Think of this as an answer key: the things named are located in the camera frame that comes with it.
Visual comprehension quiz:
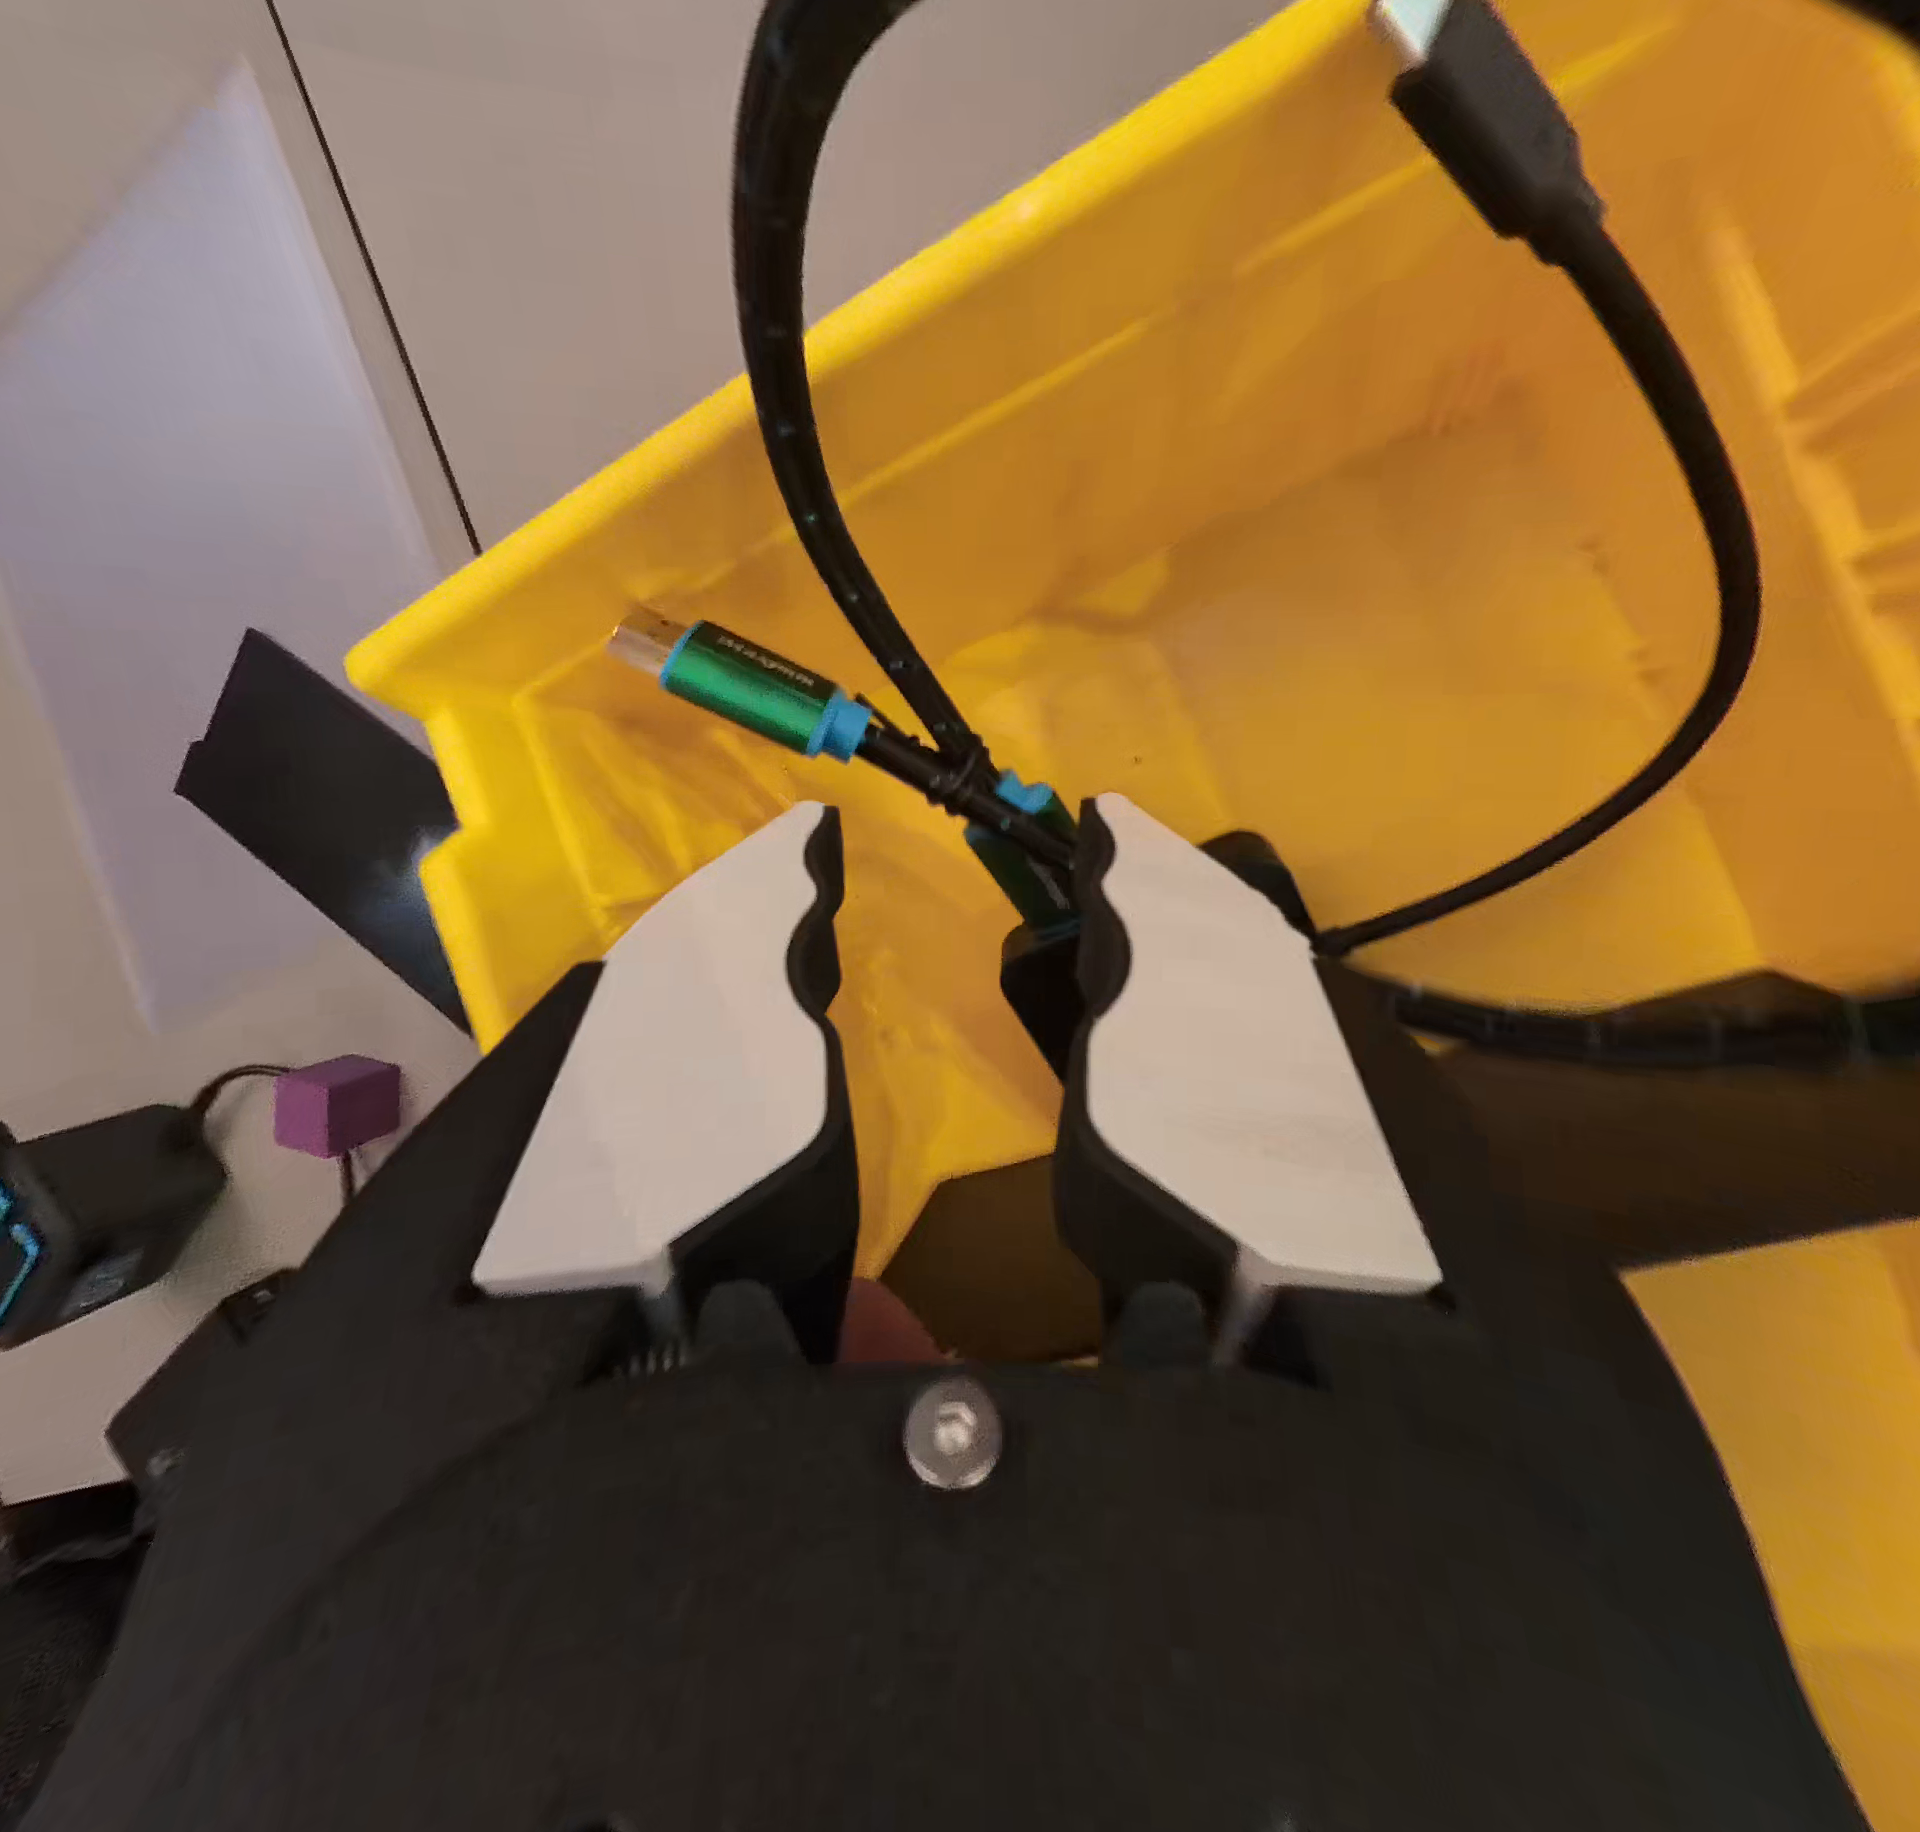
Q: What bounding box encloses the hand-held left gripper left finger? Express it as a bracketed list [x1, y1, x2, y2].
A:
[467, 799, 863, 1364]

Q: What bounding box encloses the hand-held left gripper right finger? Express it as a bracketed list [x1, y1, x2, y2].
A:
[1053, 793, 1447, 1368]

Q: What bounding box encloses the yellow plastic bin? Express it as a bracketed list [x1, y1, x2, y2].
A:
[344, 0, 1920, 1832]

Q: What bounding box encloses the braided cable with green plugs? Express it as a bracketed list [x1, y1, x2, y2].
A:
[607, 0, 1920, 1076]

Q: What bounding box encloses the black adapter cable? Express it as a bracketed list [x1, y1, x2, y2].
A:
[1003, 0, 1763, 1084]

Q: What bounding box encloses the purple block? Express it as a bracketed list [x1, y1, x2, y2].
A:
[273, 1055, 406, 1160]

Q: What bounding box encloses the black flat panel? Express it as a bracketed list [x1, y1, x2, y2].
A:
[172, 629, 474, 1030]

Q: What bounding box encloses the black device with blue light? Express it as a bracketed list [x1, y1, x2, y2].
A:
[0, 1103, 229, 1354]

